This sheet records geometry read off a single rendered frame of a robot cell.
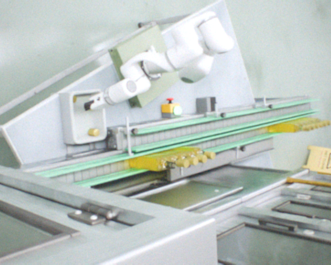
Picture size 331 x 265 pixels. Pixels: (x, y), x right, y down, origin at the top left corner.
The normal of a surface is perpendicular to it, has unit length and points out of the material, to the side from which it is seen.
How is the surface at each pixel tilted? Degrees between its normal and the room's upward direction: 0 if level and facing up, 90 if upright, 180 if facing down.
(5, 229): 90
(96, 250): 90
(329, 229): 90
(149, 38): 4
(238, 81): 0
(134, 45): 4
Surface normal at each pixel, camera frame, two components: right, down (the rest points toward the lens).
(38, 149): 0.70, 0.05
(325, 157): -0.46, -0.38
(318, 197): -0.71, 0.15
